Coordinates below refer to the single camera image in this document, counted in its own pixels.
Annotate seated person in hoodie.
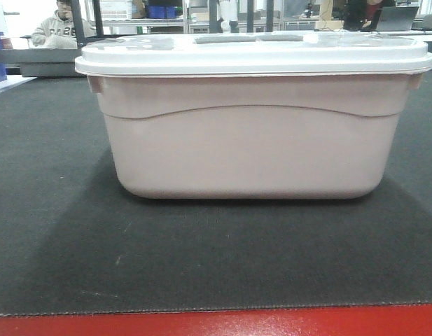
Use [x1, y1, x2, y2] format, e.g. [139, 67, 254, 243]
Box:
[31, 1, 78, 49]

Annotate white plastic storage bin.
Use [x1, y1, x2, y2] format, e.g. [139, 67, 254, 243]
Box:
[88, 74, 421, 199]

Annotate blue bins on background shelf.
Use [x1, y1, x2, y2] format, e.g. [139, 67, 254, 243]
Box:
[147, 5, 176, 19]

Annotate open grey laptop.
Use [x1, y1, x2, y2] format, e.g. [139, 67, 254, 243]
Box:
[374, 6, 419, 32]

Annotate white bin lid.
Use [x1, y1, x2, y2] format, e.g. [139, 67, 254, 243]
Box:
[75, 31, 432, 78]

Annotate black table mat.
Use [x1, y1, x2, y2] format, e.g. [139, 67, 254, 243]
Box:
[0, 71, 432, 316]

